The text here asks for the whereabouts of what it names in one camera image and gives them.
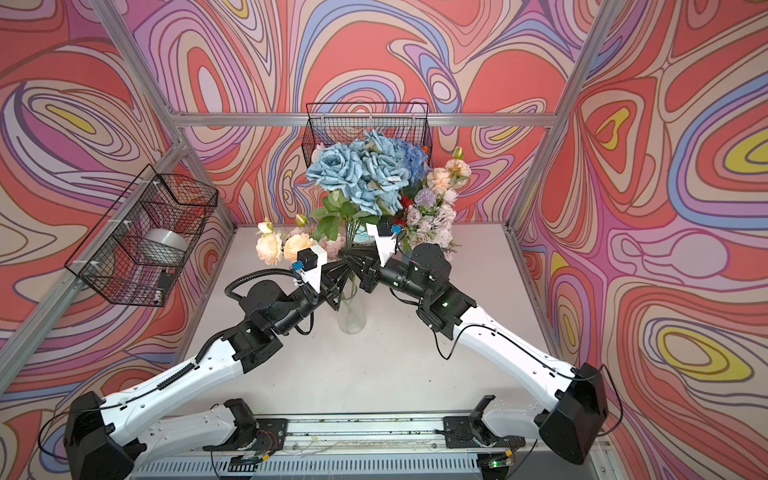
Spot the clear glass cup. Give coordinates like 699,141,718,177
337,277,367,335

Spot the pink small flower bunch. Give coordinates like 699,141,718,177
400,204,459,260

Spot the peach rose spray stem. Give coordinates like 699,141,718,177
256,214,317,266

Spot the purple and pink mixed bouquet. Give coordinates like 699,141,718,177
414,188,438,209

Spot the dusty blue hydrangea stem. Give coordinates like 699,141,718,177
306,130,413,249

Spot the cream rose spray stem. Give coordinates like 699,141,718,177
426,147,472,194

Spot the bright blue hydrangea stem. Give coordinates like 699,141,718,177
399,141,429,185

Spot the pink peony flower stem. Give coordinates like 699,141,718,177
320,234,346,261

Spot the red gerbera flower stem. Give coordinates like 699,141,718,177
394,194,414,227

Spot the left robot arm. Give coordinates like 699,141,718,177
63,260,352,479

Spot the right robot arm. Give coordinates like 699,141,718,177
340,244,608,465

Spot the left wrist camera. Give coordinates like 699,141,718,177
292,244,328,294

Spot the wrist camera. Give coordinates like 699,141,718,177
366,220,402,267
292,244,328,294

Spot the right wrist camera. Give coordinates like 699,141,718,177
366,220,402,267

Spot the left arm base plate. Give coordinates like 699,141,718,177
203,417,288,454

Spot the black wire basket left wall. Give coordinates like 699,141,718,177
65,166,219,308

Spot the black wire basket wall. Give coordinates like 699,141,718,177
302,100,433,167
65,166,219,308

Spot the black wire basket back wall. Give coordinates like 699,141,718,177
302,100,433,167

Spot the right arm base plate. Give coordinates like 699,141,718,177
435,415,527,451

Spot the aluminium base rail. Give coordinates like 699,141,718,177
130,407,626,479

